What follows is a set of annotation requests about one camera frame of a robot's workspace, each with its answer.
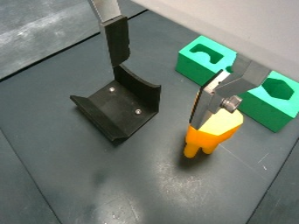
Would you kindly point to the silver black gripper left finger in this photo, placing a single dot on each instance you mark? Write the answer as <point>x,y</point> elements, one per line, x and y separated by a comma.
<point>113,26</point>

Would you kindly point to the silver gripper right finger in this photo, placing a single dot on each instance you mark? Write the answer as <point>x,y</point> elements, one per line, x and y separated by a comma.
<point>219,94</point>

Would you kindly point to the orange three prong object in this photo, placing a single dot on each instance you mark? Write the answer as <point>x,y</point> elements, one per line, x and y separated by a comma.
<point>216,130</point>

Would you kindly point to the green shape sorter board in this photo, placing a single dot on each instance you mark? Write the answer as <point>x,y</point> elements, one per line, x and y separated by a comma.
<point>271,103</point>

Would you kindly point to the black curved holder stand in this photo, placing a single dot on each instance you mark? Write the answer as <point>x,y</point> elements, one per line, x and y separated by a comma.
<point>121,106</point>

